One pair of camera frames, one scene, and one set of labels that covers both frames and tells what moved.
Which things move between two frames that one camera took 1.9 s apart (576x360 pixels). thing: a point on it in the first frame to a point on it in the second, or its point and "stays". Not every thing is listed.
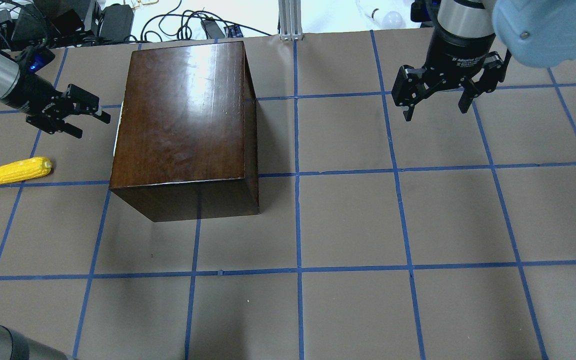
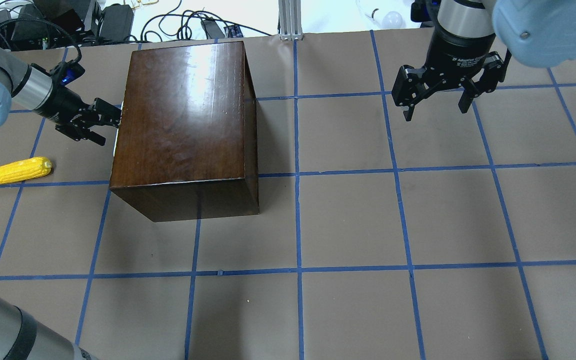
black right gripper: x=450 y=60 stays
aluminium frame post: x=290 y=20 stays
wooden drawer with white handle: x=121 y=109 stays
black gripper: x=32 y=58 to x=65 y=72
